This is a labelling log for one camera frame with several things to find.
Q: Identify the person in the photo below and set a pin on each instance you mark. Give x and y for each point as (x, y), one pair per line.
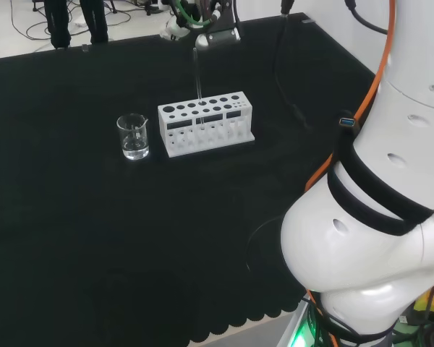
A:
(59, 25)

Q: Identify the clear glass rod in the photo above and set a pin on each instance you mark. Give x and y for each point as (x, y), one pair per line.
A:
(197, 79)

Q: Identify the white test tube rack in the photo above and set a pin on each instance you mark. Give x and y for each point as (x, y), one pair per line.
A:
(209, 144)

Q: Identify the yellow stop button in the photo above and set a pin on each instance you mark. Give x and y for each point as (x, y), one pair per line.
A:
(428, 300)

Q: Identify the black table cloth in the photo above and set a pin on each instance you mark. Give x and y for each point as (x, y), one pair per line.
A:
(94, 217)

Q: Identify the glass beaker with water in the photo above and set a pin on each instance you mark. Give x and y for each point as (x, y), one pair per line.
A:
(134, 150)

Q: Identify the white power adapter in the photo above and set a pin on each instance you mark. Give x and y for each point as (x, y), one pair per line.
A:
(81, 21)

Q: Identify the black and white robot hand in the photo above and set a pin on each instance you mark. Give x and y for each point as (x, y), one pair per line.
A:
(220, 21)

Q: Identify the clear cloth clip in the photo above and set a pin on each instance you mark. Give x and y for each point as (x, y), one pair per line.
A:
(308, 21)
(85, 48)

